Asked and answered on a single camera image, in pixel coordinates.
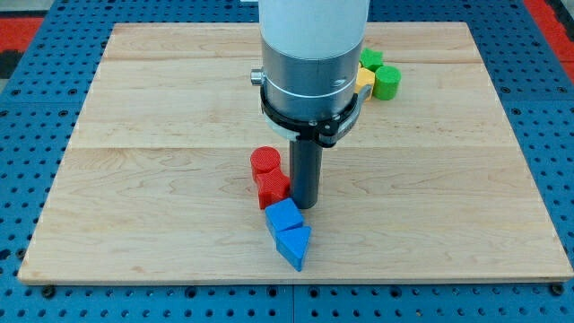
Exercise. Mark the black clamp ring bracket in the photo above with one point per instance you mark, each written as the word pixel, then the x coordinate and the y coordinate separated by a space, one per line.
pixel 325 133

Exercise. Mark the red cylinder block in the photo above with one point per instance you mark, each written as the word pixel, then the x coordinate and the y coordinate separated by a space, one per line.
pixel 263 160

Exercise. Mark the light wooden board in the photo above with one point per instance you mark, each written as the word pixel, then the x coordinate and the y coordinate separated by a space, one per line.
pixel 155 186

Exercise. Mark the red star block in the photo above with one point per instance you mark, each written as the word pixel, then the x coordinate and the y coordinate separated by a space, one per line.
pixel 272 187

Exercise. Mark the green cylinder block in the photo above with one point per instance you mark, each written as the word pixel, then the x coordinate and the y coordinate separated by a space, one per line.
pixel 387 80

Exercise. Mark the green star block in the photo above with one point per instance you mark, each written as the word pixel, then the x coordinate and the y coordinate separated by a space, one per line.
pixel 371 59

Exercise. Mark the blue triangle block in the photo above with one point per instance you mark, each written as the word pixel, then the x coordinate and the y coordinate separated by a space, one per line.
pixel 293 245

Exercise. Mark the blue cube block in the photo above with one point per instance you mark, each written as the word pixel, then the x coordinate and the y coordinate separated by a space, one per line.
pixel 283 216

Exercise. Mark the yellow block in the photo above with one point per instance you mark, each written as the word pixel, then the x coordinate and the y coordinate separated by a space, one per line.
pixel 364 77

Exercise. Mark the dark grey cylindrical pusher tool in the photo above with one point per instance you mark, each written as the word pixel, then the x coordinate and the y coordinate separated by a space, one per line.
pixel 305 166

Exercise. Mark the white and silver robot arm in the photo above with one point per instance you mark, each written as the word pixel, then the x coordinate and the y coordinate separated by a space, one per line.
pixel 311 51

